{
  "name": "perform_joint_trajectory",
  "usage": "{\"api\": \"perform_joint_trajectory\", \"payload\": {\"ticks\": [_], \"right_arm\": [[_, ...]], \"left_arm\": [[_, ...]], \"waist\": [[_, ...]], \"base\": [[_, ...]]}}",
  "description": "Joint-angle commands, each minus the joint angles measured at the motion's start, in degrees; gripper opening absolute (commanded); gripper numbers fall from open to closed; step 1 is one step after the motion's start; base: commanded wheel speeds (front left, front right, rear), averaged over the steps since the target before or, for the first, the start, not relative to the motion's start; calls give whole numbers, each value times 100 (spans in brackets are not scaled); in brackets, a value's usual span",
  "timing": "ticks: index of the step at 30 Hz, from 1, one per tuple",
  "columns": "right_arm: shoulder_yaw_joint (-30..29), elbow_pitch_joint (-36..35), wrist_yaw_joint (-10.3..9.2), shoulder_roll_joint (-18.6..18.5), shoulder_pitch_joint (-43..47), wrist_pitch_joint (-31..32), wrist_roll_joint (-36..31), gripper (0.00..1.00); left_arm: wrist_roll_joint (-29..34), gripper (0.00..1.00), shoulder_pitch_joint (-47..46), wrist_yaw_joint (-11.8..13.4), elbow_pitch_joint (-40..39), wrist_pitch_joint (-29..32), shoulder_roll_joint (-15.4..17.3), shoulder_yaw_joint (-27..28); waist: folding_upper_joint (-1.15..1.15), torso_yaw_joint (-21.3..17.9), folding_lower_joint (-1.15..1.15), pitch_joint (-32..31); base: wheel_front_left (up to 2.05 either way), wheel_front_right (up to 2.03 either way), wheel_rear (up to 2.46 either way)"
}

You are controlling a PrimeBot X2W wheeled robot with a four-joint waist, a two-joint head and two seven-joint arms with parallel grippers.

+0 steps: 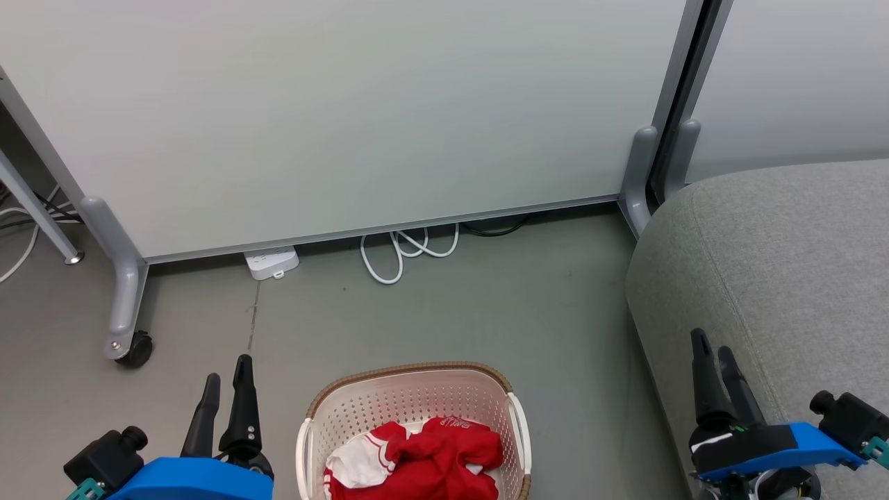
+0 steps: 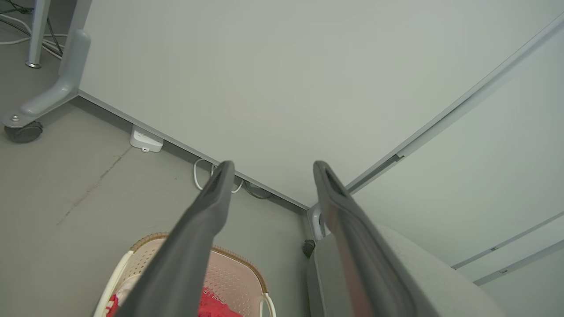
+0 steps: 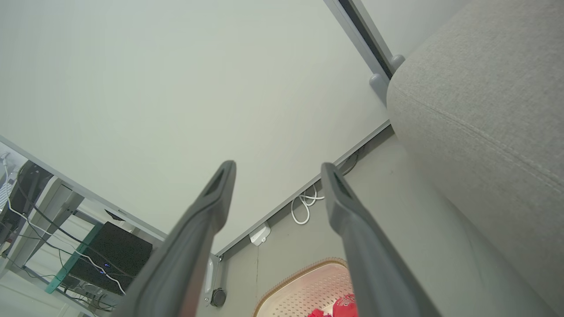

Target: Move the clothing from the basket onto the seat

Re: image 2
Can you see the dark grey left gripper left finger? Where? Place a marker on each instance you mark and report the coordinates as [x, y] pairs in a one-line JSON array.
[[185, 246]]

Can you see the white power strip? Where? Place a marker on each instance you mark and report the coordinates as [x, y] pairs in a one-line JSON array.
[[145, 140]]

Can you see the cream perforated laundry basket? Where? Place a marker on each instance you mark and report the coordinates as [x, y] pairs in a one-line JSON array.
[[238, 275]]

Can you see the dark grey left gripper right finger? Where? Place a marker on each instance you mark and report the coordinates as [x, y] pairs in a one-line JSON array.
[[352, 246]]

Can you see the wide white partition panel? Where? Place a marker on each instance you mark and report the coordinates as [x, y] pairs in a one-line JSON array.
[[264, 66]]

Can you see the grey table leg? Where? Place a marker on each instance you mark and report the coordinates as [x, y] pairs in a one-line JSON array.
[[37, 31]]

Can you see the grey partition foot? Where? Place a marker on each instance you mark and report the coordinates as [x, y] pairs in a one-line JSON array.
[[316, 222], [66, 83]]

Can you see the grey fabric sofa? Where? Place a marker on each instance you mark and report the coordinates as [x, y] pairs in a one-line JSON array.
[[440, 286]]

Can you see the red garment with white trim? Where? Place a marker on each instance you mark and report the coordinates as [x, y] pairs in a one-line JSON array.
[[216, 307]]

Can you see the narrow white partition panel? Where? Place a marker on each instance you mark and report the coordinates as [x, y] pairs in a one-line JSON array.
[[484, 176]]

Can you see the black caster wheel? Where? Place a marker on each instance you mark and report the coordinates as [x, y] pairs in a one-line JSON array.
[[308, 248], [24, 132]]

